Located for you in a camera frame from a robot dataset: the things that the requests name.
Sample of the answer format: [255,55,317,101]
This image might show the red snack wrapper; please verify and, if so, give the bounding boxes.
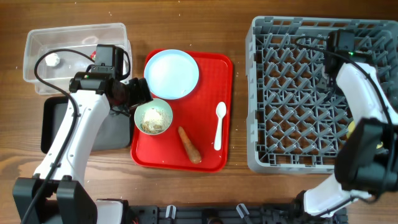
[90,51,96,60]

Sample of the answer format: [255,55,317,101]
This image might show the yellow plastic cup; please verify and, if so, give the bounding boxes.
[346,121,383,149]

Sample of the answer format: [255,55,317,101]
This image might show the white plastic spoon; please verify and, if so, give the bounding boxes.
[214,101,226,151]

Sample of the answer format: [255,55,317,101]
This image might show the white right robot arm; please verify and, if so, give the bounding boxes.
[302,63,397,218]

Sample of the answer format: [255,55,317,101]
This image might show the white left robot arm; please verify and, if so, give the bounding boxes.
[12,72,152,223]

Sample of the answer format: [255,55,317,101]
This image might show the grey dishwasher rack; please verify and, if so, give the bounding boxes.
[245,16,397,174]

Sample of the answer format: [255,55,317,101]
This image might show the green bowl with rice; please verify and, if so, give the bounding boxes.
[134,98,173,135]

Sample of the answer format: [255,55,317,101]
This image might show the light blue plate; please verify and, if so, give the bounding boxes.
[144,49,200,100]

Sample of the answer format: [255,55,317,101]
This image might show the black tray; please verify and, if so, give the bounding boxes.
[40,96,132,154]

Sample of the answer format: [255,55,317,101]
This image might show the red plastic tray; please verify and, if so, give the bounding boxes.
[130,51,233,172]

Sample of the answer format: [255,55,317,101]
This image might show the clear plastic storage box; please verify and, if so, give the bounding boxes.
[23,23,131,95]

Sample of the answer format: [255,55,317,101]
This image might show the orange carrot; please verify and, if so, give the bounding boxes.
[178,126,201,164]

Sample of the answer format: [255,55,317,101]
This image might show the crumpled white paper ball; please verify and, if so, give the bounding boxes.
[45,53,61,67]

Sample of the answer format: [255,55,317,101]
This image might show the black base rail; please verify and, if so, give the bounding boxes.
[93,198,348,224]

